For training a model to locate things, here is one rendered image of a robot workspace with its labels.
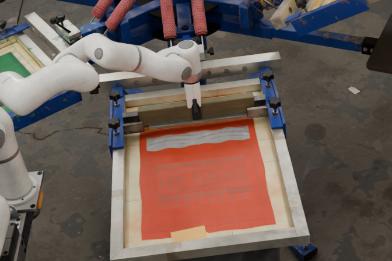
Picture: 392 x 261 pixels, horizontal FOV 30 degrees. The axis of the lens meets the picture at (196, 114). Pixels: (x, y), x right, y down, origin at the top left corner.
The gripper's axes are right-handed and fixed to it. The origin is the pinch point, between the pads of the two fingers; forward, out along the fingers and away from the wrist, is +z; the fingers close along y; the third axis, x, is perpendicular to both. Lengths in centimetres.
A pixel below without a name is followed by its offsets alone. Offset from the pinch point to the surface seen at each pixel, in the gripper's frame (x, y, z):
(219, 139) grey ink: 6.7, 10.0, 5.6
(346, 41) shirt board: 63, -45, 11
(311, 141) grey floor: 56, -88, 103
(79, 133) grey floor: -71, -119, 102
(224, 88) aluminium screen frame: 11.2, -14.8, 2.9
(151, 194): -17.6, 32.0, 5.5
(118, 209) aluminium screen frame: -27.6, 40.4, 1.8
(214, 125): 5.7, 1.7, 6.1
